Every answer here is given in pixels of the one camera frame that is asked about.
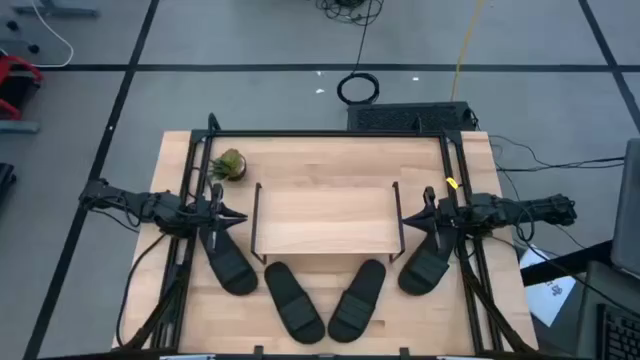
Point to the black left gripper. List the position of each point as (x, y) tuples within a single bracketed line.
[(207, 220)]

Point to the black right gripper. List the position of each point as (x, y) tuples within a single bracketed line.
[(445, 217)]

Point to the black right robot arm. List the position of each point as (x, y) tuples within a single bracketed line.
[(525, 210)]

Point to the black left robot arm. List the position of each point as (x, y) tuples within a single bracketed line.
[(150, 207)]

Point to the wooden shelf with black legs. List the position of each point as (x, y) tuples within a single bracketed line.
[(327, 220)]

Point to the small potted green plant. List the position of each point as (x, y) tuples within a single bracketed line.
[(229, 165)]

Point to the white paper sheet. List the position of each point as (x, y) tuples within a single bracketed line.
[(550, 295)]

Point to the dark desk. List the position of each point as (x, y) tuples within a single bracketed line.
[(595, 290)]

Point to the grey laptop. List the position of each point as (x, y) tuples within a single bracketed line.
[(630, 210)]

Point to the black object at floor edge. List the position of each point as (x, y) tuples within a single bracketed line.
[(6, 177)]

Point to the black keyboard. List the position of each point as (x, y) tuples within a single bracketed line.
[(622, 335)]

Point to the grey furniture foot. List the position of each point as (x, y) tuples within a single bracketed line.
[(55, 9), (17, 127)]

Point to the black caster wheel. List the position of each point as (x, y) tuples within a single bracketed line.
[(12, 24), (33, 48)]

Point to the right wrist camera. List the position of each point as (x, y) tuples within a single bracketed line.
[(429, 196)]

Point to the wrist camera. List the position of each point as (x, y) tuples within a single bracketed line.
[(216, 194), (429, 196)]

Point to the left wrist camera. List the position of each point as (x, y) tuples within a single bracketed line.
[(216, 194)]

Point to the black aluminium table frame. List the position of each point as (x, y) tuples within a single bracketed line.
[(325, 133)]

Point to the red metal frame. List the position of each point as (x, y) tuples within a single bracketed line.
[(20, 62)]

